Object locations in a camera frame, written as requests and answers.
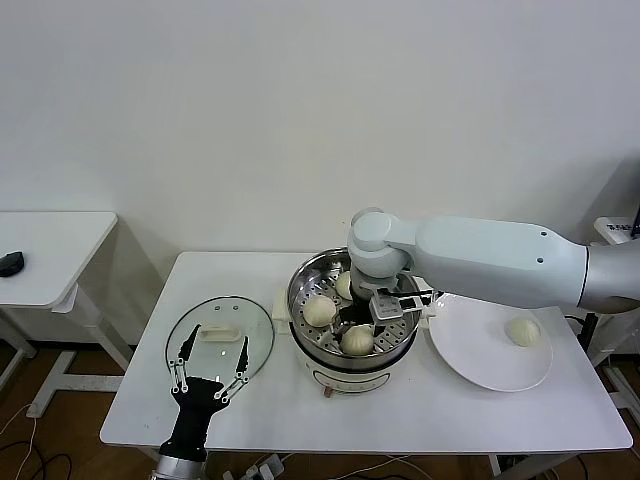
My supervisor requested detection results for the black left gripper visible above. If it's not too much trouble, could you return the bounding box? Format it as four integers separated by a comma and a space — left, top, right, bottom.
158, 323, 251, 459

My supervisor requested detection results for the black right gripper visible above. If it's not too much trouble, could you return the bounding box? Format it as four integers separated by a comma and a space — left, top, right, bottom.
333, 287, 387, 347

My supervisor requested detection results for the white steamed baozi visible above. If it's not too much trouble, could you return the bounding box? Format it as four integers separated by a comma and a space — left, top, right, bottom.
340, 324, 375, 355
334, 271, 356, 300
504, 317, 542, 348
303, 296, 336, 328

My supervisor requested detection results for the round glass pot lid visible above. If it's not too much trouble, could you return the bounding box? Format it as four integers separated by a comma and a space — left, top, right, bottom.
166, 295, 277, 392

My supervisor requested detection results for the perforated steel steamer basket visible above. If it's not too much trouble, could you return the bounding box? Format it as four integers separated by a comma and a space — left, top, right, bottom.
287, 247, 424, 359

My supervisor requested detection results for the white round plate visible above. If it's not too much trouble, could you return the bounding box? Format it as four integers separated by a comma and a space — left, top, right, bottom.
425, 292, 555, 393

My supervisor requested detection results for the white floor power strip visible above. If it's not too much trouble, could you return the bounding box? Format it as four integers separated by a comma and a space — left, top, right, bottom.
222, 452, 289, 480

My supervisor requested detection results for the white side table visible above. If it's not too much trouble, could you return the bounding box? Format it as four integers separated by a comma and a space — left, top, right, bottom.
0, 211, 136, 419

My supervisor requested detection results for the black computer mouse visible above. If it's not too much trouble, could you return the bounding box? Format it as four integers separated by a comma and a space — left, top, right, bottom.
0, 251, 27, 278

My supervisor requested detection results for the white equipment stand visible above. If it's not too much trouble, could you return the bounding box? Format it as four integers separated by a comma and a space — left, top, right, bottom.
592, 217, 640, 421

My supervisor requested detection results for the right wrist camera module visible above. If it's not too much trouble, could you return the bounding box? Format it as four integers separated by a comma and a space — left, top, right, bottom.
357, 282, 436, 321

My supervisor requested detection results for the black floor cable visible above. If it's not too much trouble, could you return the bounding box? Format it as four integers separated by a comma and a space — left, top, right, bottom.
29, 452, 76, 480

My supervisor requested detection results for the white floor cable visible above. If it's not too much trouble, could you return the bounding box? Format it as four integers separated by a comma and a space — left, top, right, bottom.
0, 399, 41, 480

